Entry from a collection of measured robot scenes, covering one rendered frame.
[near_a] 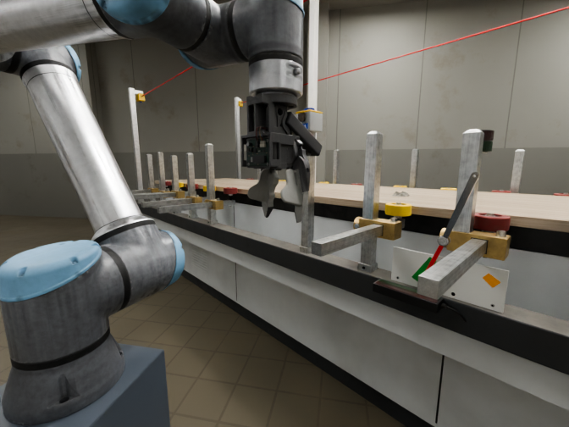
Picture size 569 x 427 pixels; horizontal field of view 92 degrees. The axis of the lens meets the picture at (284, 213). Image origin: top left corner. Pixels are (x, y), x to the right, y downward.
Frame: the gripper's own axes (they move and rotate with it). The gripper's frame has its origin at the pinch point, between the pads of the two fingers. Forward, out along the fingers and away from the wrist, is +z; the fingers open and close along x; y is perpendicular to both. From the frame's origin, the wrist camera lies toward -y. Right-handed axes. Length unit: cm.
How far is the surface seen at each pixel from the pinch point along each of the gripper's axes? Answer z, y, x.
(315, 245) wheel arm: 8.9, -11.6, -0.9
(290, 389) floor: 94, -48, -39
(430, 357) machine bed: 58, -61, 15
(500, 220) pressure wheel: 4, -44, 30
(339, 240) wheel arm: 8.6, -18.1, 1.4
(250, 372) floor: 94, -43, -61
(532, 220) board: 5, -54, 36
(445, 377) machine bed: 63, -61, 20
